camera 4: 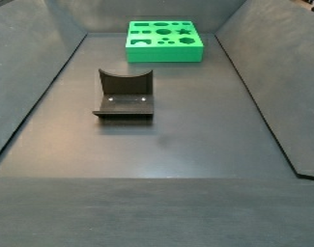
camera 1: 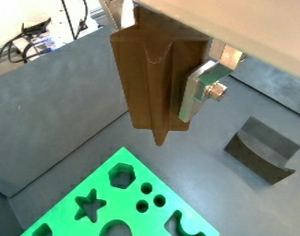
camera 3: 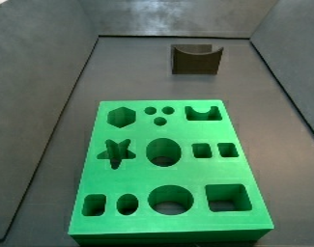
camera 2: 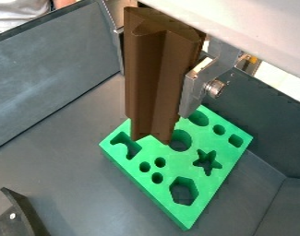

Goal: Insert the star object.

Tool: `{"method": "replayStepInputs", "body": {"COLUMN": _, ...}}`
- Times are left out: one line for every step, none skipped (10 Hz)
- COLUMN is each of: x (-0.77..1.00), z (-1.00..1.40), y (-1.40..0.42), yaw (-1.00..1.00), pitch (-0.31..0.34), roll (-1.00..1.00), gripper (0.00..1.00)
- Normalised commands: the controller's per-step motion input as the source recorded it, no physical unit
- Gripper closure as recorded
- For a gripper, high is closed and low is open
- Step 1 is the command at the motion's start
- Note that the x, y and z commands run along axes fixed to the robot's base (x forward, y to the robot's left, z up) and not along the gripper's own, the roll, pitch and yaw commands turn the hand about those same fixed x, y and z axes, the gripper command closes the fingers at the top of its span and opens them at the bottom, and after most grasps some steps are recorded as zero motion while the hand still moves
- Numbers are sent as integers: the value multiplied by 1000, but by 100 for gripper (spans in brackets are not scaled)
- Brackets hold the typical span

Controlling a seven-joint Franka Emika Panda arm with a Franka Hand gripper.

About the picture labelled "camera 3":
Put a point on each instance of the dark u-shaped block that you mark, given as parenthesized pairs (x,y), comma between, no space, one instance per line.
(194,59)

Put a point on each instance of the green shape sorter board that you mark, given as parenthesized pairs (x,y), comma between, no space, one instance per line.
(166,178)

